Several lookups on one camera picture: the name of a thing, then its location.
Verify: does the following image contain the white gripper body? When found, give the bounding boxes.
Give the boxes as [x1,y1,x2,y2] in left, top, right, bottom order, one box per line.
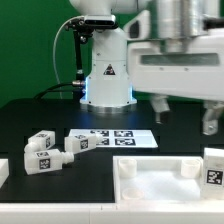
[124,9,224,101]

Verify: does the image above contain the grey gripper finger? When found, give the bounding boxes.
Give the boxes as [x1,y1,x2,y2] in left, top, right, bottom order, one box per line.
[150,94,170,124]
[202,101,224,135]

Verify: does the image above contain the white square tabletop tray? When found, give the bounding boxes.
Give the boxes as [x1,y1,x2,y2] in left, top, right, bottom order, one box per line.
[113,156,224,203]

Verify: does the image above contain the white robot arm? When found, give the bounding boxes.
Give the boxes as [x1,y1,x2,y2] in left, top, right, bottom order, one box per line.
[69,0,224,135]

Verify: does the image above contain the white marker sheet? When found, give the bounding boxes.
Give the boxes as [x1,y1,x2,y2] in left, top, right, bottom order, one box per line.
[69,129,158,148]

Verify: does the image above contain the white front barrier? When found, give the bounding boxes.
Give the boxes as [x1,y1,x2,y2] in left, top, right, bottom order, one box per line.
[0,202,224,224]

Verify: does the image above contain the white left barrier block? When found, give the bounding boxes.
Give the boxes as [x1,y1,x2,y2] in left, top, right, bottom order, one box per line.
[0,159,9,188]

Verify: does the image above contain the black cables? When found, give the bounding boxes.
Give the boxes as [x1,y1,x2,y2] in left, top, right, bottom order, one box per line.
[32,79,86,101]

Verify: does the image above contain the grey cable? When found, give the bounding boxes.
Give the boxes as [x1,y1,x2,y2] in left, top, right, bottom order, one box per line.
[52,15,84,100]

